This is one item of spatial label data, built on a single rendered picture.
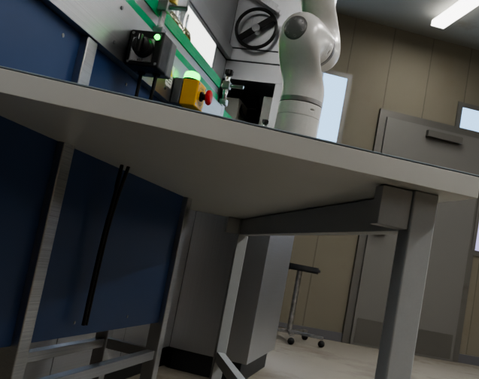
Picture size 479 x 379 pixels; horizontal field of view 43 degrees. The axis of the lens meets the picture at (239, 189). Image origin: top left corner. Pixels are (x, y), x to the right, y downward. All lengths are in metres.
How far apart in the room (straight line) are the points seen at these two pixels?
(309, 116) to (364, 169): 0.78
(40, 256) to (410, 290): 0.66
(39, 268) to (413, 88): 5.16
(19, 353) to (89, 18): 0.63
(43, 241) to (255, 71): 1.98
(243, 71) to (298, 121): 1.39
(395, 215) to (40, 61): 0.65
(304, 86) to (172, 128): 0.87
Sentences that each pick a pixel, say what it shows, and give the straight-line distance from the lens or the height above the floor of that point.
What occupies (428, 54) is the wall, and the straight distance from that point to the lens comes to 6.21.
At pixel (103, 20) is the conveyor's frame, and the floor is 0.97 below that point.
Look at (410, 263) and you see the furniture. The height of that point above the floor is 0.60.
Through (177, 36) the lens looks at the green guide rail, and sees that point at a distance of 1.67.
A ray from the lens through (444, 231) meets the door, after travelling 5.96.
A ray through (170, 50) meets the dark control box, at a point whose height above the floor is 0.98.
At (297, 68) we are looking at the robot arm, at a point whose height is 1.09.
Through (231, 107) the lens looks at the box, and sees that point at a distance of 3.08.
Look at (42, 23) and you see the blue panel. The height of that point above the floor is 0.89.
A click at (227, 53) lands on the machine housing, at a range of 2.97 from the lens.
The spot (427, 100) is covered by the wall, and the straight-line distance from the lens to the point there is 6.09.
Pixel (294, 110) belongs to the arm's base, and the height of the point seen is 0.98.
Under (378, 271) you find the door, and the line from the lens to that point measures 5.68.
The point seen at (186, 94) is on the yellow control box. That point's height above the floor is 0.95.
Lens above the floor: 0.56
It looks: 6 degrees up
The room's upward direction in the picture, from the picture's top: 11 degrees clockwise
